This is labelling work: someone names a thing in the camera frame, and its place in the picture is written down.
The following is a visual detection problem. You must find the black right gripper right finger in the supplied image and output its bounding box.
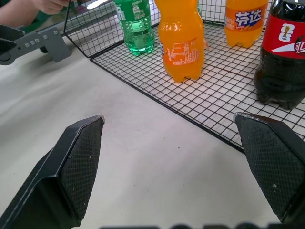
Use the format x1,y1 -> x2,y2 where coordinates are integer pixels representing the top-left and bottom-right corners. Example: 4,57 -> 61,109
234,113 -> 305,224

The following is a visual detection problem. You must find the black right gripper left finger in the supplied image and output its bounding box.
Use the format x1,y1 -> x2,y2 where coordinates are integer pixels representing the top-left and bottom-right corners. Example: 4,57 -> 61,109
0,115 -> 105,229

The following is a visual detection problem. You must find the person's bare hand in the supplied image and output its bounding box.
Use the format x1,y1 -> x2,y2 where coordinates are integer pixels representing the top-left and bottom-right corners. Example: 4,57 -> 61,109
30,0 -> 70,15

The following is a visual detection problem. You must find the dark cola bottle red label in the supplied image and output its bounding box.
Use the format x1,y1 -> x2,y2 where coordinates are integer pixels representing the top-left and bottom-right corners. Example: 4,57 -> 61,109
253,0 -> 305,110

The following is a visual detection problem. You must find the orange Fanta bottle blue logo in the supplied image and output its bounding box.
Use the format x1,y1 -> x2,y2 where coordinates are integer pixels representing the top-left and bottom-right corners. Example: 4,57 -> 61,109
224,0 -> 269,48

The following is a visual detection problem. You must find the green soda bottle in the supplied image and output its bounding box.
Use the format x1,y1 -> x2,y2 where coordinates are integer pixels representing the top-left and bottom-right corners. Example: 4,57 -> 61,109
113,0 -> 155,57

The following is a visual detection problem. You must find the orange soda bottle white label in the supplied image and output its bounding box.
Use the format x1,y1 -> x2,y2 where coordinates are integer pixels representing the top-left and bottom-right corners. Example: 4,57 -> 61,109
154,0 -> 205,83

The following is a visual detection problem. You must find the black wire mesh basket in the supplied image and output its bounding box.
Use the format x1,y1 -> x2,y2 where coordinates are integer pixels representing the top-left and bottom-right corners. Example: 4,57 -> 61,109
63,0 -> 305,154

